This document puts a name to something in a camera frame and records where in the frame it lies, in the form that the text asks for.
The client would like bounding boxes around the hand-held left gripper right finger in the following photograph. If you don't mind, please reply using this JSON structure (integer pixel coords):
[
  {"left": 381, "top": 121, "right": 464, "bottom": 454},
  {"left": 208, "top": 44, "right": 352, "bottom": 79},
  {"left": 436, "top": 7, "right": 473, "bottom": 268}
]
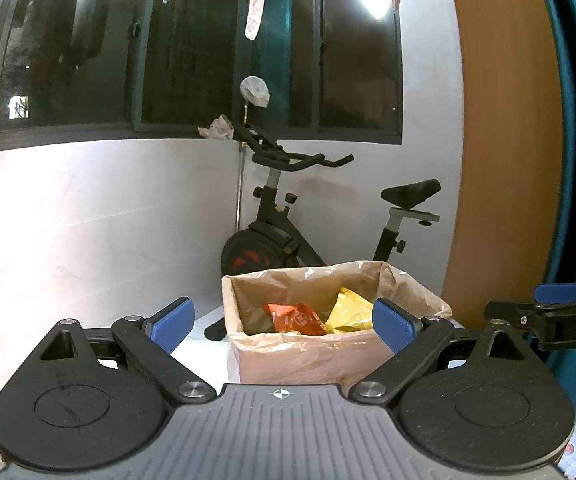
[{"left": 351, "top": 298, "right": 532, "bottom": 405}]

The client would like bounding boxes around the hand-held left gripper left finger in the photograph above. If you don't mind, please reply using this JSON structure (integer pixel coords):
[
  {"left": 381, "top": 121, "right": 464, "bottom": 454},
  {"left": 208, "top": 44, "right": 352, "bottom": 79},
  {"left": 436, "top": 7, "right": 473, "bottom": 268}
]
[{"left": 39, "top": 296, "right": 217, "bottom": 405}]

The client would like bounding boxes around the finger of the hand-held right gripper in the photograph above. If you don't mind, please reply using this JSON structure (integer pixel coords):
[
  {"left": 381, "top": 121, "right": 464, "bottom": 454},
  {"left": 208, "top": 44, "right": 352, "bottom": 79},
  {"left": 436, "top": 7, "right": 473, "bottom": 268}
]
[
  {"left": 534, "top": 282, "right": 576, "bottom": 306},
  {"left": 483, "top": 301, "right": 552, "bottom": 334}
]

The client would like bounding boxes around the yellow snack packet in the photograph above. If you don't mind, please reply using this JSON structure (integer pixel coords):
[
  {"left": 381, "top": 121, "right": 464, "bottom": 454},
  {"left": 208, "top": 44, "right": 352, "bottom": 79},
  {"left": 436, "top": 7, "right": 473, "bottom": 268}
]
[{"left": 323, "top": 287, "right": 375, "bottom": 334}]

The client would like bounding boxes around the orange snack packet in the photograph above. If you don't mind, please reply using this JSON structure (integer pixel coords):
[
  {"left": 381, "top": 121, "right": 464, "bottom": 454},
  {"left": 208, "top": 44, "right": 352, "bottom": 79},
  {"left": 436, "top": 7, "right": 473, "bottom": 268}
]
[{"left": 265, "top": 302, "right": 327, "bottom": 336}]

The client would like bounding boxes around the cardboard box with plastic liner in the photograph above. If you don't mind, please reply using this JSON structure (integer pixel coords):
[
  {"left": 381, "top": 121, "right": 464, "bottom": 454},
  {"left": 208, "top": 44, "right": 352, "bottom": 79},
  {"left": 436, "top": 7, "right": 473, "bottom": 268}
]
[{"left": 221, "top": 260, "right": 453, "bottom": 387}]

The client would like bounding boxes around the black exercise bike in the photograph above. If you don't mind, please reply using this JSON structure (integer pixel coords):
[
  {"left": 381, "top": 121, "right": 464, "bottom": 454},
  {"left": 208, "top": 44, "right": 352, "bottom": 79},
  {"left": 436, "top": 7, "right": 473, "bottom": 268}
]
[{"left": 205, "top": 122, "right": 442, "bottom": 344}]

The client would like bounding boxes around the metal pole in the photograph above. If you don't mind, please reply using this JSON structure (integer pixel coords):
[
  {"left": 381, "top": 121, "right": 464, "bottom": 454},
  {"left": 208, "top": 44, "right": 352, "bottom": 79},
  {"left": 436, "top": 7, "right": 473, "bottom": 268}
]
[{"left": 235, "top": 105, "right": 249, "bottom": 234}]

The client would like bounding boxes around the wooden door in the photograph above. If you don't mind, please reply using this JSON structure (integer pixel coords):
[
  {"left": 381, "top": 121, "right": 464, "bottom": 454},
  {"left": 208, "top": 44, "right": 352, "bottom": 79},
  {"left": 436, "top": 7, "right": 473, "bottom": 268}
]
[{"left": 440, "top": 0, "right": 576, "bottom": 314}]

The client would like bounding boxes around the crumpled white cloth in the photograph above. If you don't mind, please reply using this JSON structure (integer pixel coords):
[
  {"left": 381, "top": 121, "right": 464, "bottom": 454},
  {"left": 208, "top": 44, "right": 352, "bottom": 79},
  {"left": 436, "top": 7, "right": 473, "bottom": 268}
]
[{"left": 197, "top": 114, "right": 234, "bottom": 141}]

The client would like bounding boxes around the white plastic bag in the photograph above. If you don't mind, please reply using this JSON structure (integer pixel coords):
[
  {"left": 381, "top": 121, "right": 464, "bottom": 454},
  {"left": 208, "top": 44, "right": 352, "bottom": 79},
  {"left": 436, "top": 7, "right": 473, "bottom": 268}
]
[{"left": 240, "top": 75, "right": 271, "bottom": 109}]

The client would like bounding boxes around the dark framed window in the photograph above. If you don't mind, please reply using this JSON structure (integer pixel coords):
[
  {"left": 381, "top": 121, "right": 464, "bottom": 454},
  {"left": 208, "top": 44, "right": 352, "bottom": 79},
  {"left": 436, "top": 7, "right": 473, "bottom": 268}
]
[{"left": 0, "top": 0, "right": 404, "bottom": 157}]

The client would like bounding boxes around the pale hanging garment strip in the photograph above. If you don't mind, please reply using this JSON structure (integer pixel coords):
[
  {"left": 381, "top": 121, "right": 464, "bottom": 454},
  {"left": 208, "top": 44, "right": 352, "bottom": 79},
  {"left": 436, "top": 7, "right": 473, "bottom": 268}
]
[{"left": 245, "top": 0, "right": 269, "bottom": 41}]

